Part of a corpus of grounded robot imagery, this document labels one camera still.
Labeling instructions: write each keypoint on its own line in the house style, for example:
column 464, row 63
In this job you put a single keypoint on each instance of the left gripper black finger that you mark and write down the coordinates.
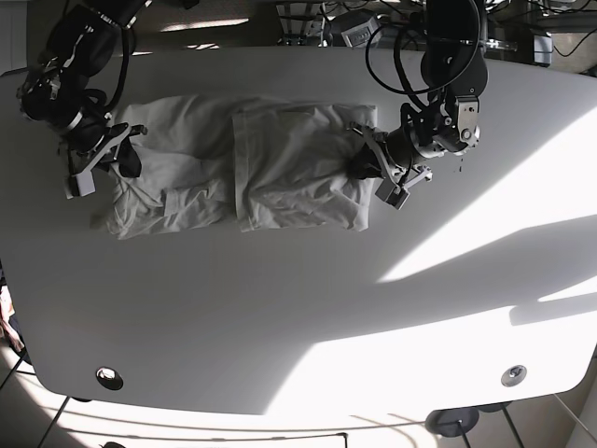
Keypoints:
column 364, row 165

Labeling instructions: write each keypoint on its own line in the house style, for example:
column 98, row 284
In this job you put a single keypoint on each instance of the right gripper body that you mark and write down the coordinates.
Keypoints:
column 101, row 154

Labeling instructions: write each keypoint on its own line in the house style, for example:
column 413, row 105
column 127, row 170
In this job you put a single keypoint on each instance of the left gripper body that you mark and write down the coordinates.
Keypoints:
column 396, row 153

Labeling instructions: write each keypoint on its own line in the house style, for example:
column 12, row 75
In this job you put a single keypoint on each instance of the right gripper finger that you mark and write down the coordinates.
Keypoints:
column 126, row 163

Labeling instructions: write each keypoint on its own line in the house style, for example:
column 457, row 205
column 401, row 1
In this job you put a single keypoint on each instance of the white T-shirt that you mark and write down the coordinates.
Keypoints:
column 261, row 163

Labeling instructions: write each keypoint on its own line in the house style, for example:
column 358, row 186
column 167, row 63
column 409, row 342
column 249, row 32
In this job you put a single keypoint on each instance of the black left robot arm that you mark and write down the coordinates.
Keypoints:
column 442, row 117

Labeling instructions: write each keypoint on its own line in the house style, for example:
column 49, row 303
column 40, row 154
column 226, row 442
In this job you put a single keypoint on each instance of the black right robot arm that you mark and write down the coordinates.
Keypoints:
column 56, row 88

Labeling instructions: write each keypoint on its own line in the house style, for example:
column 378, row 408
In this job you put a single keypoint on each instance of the grey socket box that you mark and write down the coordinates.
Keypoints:
column 354, row 28

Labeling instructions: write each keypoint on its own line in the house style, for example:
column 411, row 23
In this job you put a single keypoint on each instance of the grey power adapter box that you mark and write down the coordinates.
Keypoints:
column 542, row 49

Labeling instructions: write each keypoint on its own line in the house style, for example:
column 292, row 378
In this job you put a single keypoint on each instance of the left table grommet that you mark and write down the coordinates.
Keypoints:
column 109, row 378

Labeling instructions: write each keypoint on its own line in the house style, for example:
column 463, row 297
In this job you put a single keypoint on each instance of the table grommet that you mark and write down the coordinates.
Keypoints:
column 514, row 376
column 109, row 378

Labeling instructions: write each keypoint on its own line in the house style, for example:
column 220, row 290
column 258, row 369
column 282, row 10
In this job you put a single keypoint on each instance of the right table grommet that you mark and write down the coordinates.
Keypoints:
column 514, row 376

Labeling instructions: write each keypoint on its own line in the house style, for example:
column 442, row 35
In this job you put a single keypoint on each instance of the round black stand base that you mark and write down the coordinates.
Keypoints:
column 451, row 423

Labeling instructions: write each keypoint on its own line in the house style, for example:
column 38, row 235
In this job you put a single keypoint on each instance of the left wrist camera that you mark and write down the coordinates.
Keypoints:
column 392, row 194

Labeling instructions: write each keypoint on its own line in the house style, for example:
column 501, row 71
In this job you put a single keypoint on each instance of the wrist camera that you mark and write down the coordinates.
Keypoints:
column 392, row 194
column 79, row 185

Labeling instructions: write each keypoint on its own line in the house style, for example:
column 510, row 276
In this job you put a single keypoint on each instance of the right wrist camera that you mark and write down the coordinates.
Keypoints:
column 79, row 185

